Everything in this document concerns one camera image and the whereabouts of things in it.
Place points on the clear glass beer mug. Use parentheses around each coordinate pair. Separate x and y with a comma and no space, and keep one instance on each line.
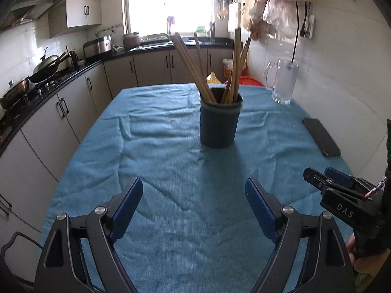
(280,77)

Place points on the yellow plastic bag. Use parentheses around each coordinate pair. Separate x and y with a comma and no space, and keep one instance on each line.
(212,79)

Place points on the blue table cloth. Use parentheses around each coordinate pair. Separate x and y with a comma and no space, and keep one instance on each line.
(272,145)

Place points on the black smartphone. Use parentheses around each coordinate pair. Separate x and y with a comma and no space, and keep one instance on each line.
(321,137)

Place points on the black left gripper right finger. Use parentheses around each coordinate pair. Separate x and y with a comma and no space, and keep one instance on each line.
(326,265)

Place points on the silver rice cooker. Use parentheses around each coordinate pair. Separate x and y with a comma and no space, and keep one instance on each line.
(98,46)

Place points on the black wok with lid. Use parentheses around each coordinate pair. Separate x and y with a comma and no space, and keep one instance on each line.
(48,67)

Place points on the wooden chopstick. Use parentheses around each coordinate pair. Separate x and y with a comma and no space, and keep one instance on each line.
(229,100)
(191,64)
(186,64)
(226,91)
(243,57)
(242,44)
(234,93)

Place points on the black electric kettle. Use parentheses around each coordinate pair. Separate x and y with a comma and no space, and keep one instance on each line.
(74,59)

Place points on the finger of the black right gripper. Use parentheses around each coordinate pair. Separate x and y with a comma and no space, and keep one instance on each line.
(317,179)
(340,178)

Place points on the steel pot on stove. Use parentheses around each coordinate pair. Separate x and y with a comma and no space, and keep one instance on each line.
(15,93)

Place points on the pink hanging plastic bag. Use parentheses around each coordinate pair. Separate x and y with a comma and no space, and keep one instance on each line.
(269,17)

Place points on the dark grey utensil holder cup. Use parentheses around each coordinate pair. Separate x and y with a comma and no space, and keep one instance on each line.
(218,122)

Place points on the red plastic basin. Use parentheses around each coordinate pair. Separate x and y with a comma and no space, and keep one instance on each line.
(245,80)

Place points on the kitchen window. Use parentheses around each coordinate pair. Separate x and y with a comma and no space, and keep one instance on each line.
(153,17)

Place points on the lower kitchen cabinets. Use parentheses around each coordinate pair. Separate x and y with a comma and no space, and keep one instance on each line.
(68,156)

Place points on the brown clay pot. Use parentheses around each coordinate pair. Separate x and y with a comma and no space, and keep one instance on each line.
(131,40)

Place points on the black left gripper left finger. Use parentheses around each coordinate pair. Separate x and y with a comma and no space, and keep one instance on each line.
(62,266)

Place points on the range hood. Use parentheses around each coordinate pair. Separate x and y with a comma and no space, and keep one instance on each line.
(24,11)

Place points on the person's right hand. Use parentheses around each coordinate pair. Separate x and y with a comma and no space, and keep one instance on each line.
(351,248)

